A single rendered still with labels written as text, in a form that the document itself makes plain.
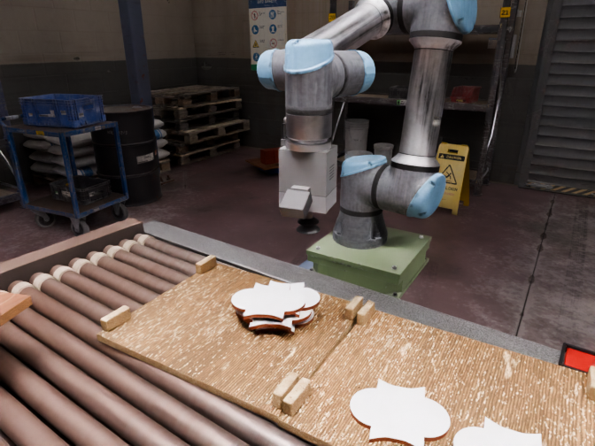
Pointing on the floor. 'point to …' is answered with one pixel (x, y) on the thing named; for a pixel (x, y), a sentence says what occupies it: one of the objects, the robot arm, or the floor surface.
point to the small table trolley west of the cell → (44, 208)
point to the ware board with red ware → (266, 163)
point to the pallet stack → (198, 120)
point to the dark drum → (142, 150)
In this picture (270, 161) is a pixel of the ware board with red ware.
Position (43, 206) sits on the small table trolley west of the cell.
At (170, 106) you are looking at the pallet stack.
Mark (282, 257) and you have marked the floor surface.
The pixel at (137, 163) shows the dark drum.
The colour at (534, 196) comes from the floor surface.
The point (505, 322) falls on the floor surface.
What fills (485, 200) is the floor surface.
